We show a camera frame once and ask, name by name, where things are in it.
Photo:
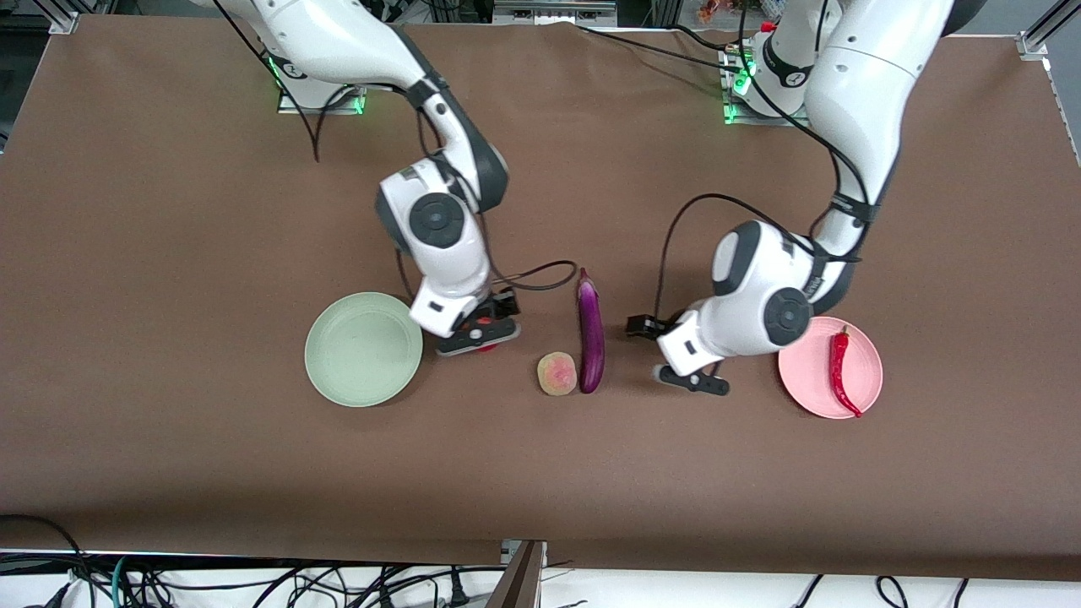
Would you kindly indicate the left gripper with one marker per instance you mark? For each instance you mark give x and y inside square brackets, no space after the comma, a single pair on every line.
[657,327]

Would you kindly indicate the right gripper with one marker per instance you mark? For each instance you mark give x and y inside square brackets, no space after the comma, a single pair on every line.
[499,305]

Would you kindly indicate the red pomegranate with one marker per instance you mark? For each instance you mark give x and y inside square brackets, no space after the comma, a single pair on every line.
[483,323]

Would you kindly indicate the long purple eggplant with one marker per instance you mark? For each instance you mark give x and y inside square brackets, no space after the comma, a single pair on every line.
[591,338]

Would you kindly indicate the red chili pepper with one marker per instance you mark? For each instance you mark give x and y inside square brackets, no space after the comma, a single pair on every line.
[838,363]

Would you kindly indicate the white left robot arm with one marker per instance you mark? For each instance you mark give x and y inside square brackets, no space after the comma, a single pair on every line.
[861,84]

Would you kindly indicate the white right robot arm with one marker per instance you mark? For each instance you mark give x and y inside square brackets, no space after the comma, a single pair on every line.
[338,34]

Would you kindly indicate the pink yellow peach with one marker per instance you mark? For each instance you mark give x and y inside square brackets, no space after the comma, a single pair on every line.
[557,371]

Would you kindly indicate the pale green round plate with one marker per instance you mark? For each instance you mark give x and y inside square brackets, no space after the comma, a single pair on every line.
[363,350]

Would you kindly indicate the pink round plate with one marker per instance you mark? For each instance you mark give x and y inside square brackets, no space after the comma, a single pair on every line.
[806,371]

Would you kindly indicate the red orange background items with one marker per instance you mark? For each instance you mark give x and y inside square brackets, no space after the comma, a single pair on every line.
[718,10]

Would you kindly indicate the brown table cover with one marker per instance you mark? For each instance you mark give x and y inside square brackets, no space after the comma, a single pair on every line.
[169,253]

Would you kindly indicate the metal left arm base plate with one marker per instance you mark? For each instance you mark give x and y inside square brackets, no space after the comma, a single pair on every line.
[764,122]

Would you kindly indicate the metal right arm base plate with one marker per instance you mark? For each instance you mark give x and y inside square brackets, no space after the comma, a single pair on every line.
[355,108]

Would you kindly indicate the dark metal post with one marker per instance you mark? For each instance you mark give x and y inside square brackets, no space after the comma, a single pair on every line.
[519,583]

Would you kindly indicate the aluminium frame profile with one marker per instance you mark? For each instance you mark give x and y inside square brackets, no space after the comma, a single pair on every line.
[553,13]

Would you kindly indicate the silver corner bracket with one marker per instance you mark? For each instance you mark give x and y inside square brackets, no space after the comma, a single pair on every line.
[63,21]
[1032,44]

